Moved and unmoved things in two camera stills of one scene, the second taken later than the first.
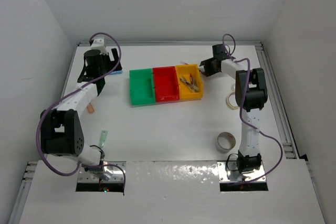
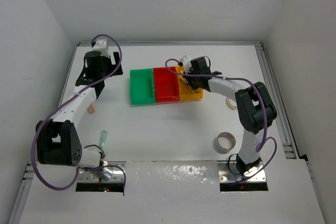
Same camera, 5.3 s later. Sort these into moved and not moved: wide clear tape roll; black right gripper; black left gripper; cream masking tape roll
Moved: black right gripper
Not moved: wide clear tape roll; cream masking tape roll; black left gripper
